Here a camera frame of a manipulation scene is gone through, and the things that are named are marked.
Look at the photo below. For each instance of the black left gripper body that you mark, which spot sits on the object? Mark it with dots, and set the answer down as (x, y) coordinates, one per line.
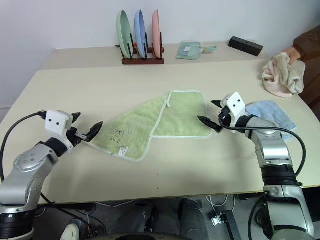
(74, 138)

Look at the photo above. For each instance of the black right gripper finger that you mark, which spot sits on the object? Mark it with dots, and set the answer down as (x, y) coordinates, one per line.
(208, 121)
(217, 103)

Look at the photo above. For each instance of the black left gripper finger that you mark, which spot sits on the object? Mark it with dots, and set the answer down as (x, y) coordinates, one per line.
(94, 131)
(76, 116)

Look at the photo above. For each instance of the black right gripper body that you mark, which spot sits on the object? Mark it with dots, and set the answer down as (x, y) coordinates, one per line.
(225, 118)

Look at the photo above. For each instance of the beige pink towel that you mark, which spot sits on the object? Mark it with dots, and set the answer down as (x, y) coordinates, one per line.
(277, 72)

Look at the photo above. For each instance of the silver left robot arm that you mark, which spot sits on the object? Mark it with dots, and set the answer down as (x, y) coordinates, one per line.
(30, 172)

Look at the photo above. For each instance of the person's brown sleeved forearm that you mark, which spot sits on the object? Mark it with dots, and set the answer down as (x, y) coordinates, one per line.
(308, 42)

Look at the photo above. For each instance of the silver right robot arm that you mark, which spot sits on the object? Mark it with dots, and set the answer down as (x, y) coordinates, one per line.
(275, 155)

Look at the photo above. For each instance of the light green towel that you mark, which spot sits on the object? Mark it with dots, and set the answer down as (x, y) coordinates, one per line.
(140, 125)

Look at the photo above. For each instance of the light blue towel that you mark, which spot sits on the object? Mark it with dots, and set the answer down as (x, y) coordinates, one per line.
(275, 112)

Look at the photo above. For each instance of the person's bare hand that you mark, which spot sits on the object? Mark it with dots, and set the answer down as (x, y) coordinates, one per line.
(293, 53)

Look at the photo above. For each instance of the small teal scoop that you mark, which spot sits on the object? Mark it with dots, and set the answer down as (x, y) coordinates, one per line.
(210, 49)

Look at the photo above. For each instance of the folded teal cloth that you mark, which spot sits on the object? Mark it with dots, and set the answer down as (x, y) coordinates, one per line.
(188, 51)

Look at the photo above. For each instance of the black rectangular box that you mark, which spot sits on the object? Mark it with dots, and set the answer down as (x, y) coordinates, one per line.
(246, 45)

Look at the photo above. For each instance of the dark wooden plate rack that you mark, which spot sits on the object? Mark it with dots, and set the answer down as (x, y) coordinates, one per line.
(142, 60)

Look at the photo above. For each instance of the small orange object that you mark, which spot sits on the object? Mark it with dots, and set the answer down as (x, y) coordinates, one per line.
(135, 45)

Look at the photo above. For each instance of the white shoe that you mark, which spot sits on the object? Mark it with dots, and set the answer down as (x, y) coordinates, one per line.
(70, 231)

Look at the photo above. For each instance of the pink plate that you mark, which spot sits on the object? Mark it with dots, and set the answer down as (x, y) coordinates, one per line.
(156, 32)

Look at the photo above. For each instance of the green plate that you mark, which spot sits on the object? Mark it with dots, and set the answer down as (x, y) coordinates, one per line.
(123, 32)

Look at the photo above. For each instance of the dark rounded leg shape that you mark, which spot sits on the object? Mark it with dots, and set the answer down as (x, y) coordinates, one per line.
(140, 217)
(192, 217)

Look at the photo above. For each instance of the blue plate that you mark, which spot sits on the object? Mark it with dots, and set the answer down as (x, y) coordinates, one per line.
(139, 32)

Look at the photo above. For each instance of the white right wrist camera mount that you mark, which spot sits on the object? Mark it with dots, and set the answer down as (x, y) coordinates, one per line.
(235, 103)

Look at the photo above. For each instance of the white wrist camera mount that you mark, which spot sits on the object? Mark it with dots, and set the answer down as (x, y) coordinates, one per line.
(235, 103)
(57, 120)

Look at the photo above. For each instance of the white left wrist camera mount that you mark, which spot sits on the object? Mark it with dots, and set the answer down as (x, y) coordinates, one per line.
(57, 120)

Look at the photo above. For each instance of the black metal bracket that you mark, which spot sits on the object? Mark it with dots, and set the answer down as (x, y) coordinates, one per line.
(228, 222)

